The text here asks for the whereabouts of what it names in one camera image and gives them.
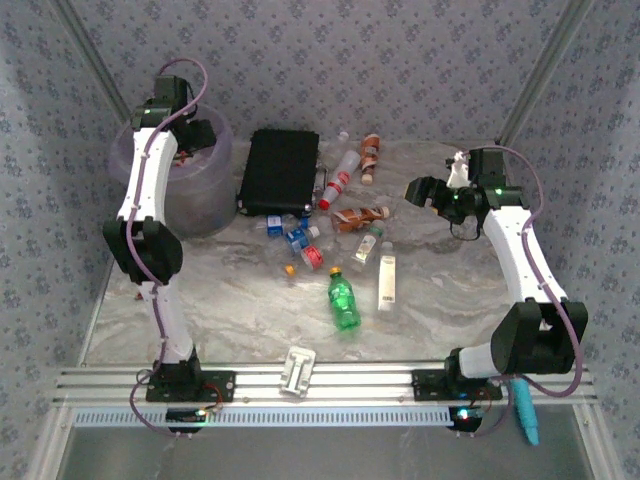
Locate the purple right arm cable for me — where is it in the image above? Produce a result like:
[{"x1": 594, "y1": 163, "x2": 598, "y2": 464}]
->
[{"x1": 457, "y1": 144, "x2": 586, "y2": 439}]

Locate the black hard case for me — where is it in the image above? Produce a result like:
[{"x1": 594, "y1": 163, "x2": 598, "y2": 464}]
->
[{"x1": 235, "y1": 128, "x2": 331, "y2": 219}]

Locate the brown label plastic bottle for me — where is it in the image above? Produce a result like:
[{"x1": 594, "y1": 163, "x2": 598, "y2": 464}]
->
[
  {"x1": 359, "y1": 132, "x2": 382, "y2": 185},
  {"x1": 330, "y1": 205, "x2": 391, "y2": 235}
]

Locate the clear bottle with white cap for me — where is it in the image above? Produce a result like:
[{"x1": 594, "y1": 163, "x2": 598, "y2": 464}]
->
[{"x1": 319, "y1": 130, "x2": 351, "y2": 166}]

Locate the teal pen-shaped tool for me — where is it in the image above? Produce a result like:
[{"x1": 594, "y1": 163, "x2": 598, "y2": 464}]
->
[{"x1": 508, "y1": 377, "x2": 541, "y2": 446}]

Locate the small blue label bottle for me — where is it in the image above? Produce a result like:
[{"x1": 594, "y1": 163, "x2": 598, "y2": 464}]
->
[{"x1": 254, "y1": 213, "x2": 311, "y2": 239}]

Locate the green soda bottle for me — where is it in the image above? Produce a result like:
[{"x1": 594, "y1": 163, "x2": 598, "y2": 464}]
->
[{"x1": 327, "y1": 267, "x2": 362, "y2": 332}]

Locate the small lit controller board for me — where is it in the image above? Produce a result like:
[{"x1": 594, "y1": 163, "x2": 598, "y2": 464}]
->
[
  {"x1": 448, "y1": 405, "x2": 484, "y2": 434},
  {"x1": 165, "y1": 408, "x2": 209, "y2": 434}
]

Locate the white bottle with red cap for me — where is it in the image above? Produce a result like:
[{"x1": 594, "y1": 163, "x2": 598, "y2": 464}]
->
[{"x1": 318, "y1": 149, "x2": 362, "y2": 211}]

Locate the translucent plastic bin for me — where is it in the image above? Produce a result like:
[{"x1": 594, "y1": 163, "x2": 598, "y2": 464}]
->
[{"x1": 108, "y1": 104, "x2": 239, "y2": 239}]

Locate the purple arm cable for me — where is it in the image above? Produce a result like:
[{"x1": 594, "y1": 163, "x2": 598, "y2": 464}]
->
[
  {"x1": 457, "y1": 144, "x2": 586, "y2": 439},
  {"x1": 127, "y1": 58, "x2": 209, "y2": 439}
]

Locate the white plastic bracket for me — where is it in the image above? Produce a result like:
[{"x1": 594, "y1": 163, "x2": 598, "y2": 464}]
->
[{"x1": 278, "y1": 345, "x2": 317, "y2": 400}]

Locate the tall white plastic bottle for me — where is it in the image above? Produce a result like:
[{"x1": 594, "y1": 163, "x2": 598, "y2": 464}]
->
[{"x1": 377, "y1": 241, "x2": 400, "y2": 314}]

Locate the aluminium mounting rail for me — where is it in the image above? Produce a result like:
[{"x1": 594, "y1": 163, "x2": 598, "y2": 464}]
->
[{"x1": 52, "y1": 362, "x2": 599, "y2": 406}]

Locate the clear bottle with red label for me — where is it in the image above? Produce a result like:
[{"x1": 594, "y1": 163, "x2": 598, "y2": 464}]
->
[{"x1": 299, "y1": 234, "x2": 336, "y2": 272}]

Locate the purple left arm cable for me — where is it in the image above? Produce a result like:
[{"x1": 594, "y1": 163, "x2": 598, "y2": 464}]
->
[{"x1": 127, "y1": 58, "x2": 209, "y2": 439}]

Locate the blue label bottle white cap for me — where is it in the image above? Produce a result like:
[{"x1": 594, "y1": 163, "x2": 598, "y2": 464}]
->
[{"x1": 282, "y1": 224, "x2": 321, "y2": 256}]

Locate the white slotted cable duct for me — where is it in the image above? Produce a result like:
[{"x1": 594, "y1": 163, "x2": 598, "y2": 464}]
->
[{"x1": 72, "y1": 405, "x2": 481, "y2": 429}]

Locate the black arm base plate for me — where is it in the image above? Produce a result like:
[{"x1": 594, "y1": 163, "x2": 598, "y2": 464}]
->
[
  {"x1": 145, "y1": 370, "x2": 237, "y2": 404},
  {"x1": 410, "y1": 368, "x2": 504, "y2": 402}
]

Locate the clear bottle with green cap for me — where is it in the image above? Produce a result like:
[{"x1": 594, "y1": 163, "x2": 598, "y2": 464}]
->
[{"x1": 349, "y1": 219, "x2": 387, "y2": 274}]

